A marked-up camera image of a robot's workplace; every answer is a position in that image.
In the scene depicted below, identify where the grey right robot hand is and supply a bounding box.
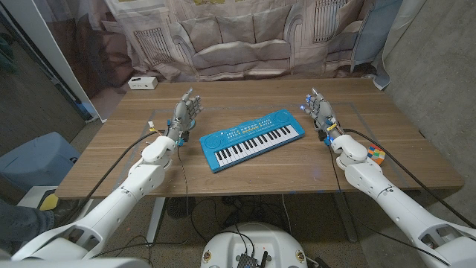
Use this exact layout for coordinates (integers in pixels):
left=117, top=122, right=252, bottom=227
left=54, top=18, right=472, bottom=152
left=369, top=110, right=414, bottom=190
left=299, top=87, right=346, bottom=143

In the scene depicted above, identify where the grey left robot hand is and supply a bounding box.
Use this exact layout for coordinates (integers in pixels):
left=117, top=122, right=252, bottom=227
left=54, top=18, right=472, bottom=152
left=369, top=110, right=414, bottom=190
left=165, top=87, right=205, bottom=141

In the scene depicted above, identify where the blue toy piano keyboard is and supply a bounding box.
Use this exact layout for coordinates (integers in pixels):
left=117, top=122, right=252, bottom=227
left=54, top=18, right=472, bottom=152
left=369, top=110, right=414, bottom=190
left=199, top=108, right=306, bottom=174

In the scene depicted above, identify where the multicoloured puzzle cube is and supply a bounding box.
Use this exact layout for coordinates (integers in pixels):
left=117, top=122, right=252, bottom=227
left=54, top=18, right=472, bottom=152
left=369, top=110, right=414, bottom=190
left=367, top=144, right=387, bottom=166

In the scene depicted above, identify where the white power strip box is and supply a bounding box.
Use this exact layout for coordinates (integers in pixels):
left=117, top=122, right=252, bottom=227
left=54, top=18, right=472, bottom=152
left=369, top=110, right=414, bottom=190
left=127, top=76, right=159, bottom=91

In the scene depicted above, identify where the printed sofa backdrop cloth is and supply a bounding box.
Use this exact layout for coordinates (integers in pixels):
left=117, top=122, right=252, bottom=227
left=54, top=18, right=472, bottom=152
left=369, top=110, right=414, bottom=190
left=35, top=0, right=405, bottom=120

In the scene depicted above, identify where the round black floor fan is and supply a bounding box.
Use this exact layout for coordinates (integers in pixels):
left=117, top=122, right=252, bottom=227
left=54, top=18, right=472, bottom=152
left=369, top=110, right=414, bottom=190
left=166, top=196, right=196, bottom=220

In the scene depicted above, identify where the pale grey curtain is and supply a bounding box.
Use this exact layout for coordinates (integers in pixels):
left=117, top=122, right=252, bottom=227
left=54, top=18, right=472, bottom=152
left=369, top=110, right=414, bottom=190
left=371, top=0, right=428, bottom=91

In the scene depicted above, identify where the grey table leg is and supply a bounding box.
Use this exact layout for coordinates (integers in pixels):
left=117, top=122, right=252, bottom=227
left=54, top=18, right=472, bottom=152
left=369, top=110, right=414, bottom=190
left=332, top=192, right=358, bottom=243

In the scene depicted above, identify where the white table leg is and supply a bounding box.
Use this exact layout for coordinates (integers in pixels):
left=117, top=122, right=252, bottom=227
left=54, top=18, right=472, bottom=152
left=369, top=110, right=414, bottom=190
left=146, top=197, right=167, bottom=245

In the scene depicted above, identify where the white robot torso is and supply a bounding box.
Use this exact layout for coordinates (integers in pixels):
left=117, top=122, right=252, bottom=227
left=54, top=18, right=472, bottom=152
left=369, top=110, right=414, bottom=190
left=200, top=222, right=309, bottom=268

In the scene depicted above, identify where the blue plastic bin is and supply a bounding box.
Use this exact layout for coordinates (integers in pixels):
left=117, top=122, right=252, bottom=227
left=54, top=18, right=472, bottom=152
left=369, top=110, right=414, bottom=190
left=0, top=131, right=82, bottom=193

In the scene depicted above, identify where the yellow and black floor mat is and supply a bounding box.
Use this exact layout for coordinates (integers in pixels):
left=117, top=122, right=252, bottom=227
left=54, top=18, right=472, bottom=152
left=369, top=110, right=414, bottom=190
left=39, top=189, right=60, bottom=211

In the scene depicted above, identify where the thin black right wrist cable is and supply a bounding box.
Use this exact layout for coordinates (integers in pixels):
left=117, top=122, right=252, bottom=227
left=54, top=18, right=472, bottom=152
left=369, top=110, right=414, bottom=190
left=327, top=144, right=451, bottom=267

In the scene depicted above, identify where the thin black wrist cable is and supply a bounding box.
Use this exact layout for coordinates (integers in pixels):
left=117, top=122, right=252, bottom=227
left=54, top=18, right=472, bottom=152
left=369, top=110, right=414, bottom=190
left=327, top=144, right=451, bottom=267
left=176, top=145, right=211, bottom=245

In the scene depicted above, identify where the thin black left wrist cable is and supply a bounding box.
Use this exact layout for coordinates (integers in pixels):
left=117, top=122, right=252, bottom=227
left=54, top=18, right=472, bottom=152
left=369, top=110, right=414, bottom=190
left=176, top=145, right=211, bottom=245

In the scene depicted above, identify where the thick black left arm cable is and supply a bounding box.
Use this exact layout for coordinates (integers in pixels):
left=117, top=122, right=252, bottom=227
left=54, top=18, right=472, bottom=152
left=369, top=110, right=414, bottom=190
left=54, top=130, right=167, bottom=228

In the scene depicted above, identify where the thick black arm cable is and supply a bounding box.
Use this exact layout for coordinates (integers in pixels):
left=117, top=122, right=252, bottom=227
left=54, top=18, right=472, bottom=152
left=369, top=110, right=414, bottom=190
left=341, top=128, right=476, bottom=229
left=54, top=130, right=167, bottom=228

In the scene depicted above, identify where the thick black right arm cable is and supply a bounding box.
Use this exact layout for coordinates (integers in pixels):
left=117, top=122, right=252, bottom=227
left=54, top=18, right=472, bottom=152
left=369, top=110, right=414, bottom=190
left=341, top=128, right=476, bottom=229

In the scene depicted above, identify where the white wall panel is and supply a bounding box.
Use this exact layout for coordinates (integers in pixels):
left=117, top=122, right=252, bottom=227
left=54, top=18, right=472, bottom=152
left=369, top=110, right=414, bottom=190
left=0, top=0, right=109, bottom=124

